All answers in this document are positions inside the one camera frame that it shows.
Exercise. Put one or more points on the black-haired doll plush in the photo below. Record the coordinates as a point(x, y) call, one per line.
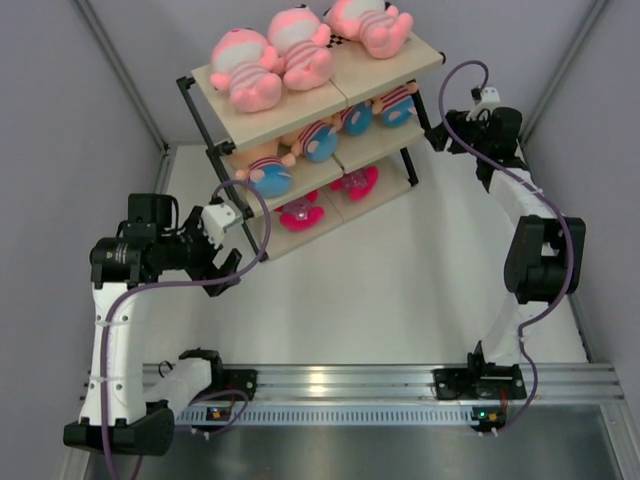
point(396, 106)

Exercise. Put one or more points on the white slotted cable duct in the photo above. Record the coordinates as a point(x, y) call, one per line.
point(255, 414)

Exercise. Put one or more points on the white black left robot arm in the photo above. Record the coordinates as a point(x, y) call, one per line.
point(119, 415)

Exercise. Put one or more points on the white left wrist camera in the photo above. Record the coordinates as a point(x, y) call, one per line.
point(218, 219)

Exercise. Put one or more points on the right aluminium frame post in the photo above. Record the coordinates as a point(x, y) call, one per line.
point(590, 20)

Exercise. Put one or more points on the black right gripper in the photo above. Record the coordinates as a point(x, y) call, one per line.
point(438, 137)

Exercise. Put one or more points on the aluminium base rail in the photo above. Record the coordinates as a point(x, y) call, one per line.
point(551, 383)

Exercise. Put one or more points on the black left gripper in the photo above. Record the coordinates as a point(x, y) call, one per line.
point(207, 270)

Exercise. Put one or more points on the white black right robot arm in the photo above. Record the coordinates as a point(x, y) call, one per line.
point(542, 264)

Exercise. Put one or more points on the blue pants boy plush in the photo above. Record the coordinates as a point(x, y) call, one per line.
point(315, 142)
point(356, 119)
point(264, 168)

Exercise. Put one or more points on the magenta legs doll plush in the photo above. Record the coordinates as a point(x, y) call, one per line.
point(358, 184)
point(302, 213)

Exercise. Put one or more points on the beige three-tier shelf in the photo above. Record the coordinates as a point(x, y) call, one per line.
point(357, 78)

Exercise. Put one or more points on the pink striped plush toy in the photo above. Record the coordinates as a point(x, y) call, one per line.
point(381, 28)
point(300, 39)
point(244, 65)

